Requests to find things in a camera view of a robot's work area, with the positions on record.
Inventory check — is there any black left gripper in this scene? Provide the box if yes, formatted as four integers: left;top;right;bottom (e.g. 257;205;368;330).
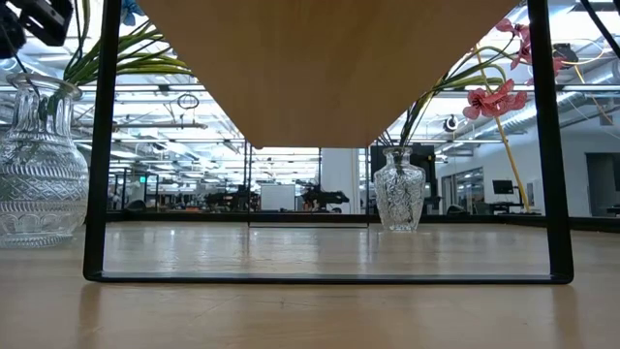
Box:
0;0;75;60

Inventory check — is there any blue artificial flower bunch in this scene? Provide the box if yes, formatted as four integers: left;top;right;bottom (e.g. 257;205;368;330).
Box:
62;0;195;88

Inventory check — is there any round ribbed clear glass vase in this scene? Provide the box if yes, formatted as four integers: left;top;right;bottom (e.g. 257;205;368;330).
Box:
0;72;91;249

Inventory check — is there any slim faceted clear glass vase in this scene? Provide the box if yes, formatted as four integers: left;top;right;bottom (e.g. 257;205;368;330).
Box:
372;146;427;233

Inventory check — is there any red artificial flower bunch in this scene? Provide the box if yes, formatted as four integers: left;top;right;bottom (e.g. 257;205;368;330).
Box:
376;17;566;149

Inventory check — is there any wooden shelf with black legs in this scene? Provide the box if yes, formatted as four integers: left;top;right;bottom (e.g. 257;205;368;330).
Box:
82;0;575;285

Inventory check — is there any white board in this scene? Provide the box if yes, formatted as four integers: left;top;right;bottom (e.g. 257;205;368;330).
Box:
260;183;296;213

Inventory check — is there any large black monitor on stand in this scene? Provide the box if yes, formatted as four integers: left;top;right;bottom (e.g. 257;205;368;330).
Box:
370;143;437;214

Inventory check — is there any dark grey door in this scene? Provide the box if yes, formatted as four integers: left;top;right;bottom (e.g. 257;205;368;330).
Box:
584;152;620;218

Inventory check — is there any hanging black cable loop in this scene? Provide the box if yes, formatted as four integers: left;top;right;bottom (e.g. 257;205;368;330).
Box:
176;93;201;111

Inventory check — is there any black metal table frame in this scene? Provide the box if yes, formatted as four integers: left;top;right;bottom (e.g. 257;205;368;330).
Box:
106;210;620;232

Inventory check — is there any yellow cord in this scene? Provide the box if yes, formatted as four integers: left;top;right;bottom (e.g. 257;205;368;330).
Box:
477;43;530;213

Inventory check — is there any black ceiling reel yellow cable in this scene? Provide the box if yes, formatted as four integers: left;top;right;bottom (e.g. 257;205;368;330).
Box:
554;43;580;69

